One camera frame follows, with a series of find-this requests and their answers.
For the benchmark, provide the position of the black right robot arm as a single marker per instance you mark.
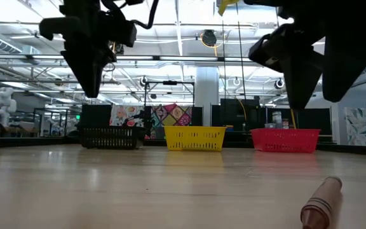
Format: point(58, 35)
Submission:
point(262, 2)

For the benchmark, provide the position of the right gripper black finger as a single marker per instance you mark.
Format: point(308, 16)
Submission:
point(345, 63)
point(302, 79)

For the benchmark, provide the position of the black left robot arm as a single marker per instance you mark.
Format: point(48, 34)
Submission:
point(81, 6)

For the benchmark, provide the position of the small yellow tag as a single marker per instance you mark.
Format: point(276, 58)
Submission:
point(226, 4)

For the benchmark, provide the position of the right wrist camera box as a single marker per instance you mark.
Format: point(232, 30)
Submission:
point(265, 51)

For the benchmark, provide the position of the brown crayon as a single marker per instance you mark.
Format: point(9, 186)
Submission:
point(321, 200)

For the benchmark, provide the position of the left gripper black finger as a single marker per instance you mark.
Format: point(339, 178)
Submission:
point(110, 58)
point(87, 76)

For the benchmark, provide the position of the black stand frame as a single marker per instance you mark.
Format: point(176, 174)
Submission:
point(169, 82)

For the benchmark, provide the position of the black slotted plastic basket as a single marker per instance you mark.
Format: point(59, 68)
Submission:
point(111, 138)

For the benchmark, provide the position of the white plastic container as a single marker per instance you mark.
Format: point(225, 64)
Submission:
point(277, 119)

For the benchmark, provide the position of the red slotted plastic basket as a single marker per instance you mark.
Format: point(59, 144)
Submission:
point(286, 141)

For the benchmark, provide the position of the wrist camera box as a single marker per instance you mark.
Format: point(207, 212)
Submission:
point(265, 51)
point(122, 31)

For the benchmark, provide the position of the yellow slotted plastic basket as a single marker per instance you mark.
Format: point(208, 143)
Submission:
point(194, 140)

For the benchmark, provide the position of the colourful patchwork cloth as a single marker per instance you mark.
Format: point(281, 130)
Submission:
point(170, 116)

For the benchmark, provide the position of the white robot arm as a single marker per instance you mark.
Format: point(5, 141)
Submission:
point(3, 105)

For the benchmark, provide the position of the long horizontal light bar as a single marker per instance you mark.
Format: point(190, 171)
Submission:
point(170, 58)

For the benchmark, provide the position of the black partition panel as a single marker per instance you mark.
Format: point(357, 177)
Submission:
point(95, 116)
point(313, 121)
point(234, 114)

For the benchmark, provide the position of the white pillar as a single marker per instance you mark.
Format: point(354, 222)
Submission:
point(206, 95)

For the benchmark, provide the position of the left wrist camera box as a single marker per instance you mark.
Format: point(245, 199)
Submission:
point(122, 31)

